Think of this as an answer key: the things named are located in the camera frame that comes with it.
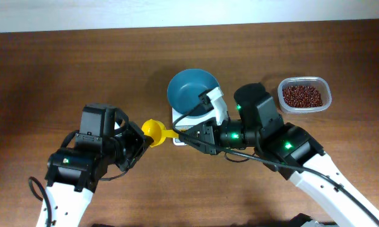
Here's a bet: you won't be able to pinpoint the clear plastic container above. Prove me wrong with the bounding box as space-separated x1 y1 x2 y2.
277 76 332 114

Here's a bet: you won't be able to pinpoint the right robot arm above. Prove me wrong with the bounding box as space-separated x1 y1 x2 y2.
178 83 379 226

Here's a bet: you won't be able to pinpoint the yellow plastic measuring scoop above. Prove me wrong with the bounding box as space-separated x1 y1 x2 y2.
141 119 178 148

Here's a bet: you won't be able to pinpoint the white digital kitchen scale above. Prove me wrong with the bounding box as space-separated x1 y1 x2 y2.
172 109 216 146

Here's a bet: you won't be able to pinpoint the red adzuki beans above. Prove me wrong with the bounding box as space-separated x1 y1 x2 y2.
282 86 323 108

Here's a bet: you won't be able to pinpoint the blue-grey bowl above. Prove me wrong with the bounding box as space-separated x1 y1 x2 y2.
167 69 219 121

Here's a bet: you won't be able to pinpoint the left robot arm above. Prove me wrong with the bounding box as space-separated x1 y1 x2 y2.
37 103 153 226

